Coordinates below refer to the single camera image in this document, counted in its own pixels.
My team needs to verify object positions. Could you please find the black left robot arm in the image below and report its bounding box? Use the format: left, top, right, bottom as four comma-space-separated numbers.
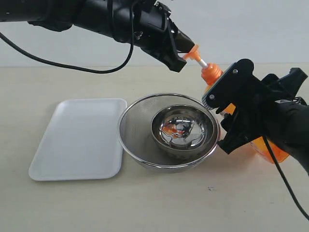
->
0, 0, 195, 72

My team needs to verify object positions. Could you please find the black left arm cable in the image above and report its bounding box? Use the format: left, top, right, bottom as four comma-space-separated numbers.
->
0, 0, 136, 74

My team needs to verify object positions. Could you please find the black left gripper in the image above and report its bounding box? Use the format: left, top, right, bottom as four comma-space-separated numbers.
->
106, 0, 195, 72

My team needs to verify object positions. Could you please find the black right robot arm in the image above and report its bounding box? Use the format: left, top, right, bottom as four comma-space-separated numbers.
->
201, 58, 309, 171

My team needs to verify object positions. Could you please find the steel mesh colander bowl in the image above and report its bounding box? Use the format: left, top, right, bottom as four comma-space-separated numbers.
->
118, 93, 221, 173

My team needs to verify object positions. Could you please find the white rectangular plastic tray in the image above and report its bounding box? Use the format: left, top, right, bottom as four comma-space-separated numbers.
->
28, 98, 127, 181

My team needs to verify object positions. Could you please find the orange pump soap bottle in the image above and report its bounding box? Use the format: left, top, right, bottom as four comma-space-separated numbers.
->
183, 44, 289, 163

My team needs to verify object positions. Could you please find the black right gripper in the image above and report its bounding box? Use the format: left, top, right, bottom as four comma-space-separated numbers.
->
202, 58, 309, 154

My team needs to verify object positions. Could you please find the small stainless steel bowl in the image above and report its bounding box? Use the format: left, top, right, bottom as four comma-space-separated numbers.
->
151, 104, 220, 160

